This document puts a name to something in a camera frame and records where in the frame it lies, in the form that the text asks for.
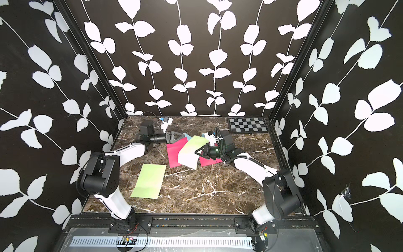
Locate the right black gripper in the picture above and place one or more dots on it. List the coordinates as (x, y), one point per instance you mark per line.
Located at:
(209, 149)

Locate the checkerboard calibration board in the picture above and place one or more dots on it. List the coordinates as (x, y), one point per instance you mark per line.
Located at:
(247, 125)

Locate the yellow-green paper sheet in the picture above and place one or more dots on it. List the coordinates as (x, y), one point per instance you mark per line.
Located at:
(187, 156)
(149, 182)

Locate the pink paper sheet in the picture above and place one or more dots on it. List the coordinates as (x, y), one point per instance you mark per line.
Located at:
(205, 162)
(173, 151)

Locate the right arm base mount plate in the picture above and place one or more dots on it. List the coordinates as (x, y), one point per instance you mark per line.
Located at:
(248, 225)

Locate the small electronics board with wires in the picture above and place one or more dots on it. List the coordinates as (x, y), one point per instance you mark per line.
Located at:
(126, 241)

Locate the right pink paper sheet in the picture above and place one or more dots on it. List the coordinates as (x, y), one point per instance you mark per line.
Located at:
(205, 162)

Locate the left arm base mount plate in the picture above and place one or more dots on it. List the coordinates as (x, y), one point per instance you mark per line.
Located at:
(132, 226)

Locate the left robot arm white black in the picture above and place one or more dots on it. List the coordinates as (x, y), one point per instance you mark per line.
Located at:
(102, 174)

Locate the white perforated rail strip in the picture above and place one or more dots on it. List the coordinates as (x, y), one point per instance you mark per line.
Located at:
(110, 241)

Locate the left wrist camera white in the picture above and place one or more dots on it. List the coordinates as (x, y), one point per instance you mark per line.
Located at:
(165, 122)

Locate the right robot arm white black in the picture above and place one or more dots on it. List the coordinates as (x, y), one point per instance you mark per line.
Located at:
(281, 194)

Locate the left pink paper sheet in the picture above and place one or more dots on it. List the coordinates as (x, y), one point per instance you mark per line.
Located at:
(173, 151)

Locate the left light blue paper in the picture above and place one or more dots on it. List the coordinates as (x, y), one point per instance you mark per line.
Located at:
(188, 137)

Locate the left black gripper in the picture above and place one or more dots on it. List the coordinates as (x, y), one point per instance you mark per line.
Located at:
(169, 135)

